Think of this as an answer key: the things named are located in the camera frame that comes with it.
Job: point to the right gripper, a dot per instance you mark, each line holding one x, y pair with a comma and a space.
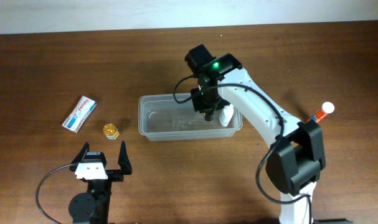
205, 104

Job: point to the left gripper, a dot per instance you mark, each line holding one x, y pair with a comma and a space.
113, 175

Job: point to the white dropper bottle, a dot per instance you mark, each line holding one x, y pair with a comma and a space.
226, 115

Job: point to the white Panadol box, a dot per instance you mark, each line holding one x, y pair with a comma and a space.
79, 114

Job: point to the orange tube white cap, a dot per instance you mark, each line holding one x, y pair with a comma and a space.
326, 109

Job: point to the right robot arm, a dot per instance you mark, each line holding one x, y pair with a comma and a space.
296, 151

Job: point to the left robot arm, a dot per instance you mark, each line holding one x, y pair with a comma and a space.
93, 205

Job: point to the clear plastic container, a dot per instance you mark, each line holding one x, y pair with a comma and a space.
160, 118

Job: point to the gold lid small jar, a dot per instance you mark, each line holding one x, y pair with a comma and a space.
111, 131

